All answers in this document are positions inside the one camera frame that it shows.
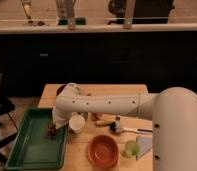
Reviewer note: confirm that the yellow banana toy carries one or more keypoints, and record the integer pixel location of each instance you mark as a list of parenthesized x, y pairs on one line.
[(103, 122)]

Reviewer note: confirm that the dark red plate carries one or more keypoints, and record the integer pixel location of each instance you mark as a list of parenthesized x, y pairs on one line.
[(60, 89)]

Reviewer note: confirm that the dark red grape bunch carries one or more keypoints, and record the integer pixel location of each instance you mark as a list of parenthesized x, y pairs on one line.
[(51, 131)]

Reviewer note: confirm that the green plastic tray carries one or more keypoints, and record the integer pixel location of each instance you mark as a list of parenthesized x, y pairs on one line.
[(33, 149)]

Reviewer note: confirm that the green apple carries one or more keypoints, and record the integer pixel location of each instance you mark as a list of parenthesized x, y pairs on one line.
[(131, 149)]

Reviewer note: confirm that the black dish brush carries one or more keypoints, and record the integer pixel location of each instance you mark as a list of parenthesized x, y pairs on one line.
[(117, 128)]

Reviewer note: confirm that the white cup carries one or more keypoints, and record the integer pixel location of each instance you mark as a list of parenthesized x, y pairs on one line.
[(76, 123)]

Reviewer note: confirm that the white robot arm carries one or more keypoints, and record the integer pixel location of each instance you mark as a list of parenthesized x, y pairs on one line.
[(173, 113)]

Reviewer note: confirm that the blue grey cloth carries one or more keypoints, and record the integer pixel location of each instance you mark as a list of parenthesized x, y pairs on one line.
[(145, 144)]

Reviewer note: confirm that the orange bowl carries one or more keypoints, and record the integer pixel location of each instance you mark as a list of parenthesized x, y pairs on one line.
[(102, 151)]

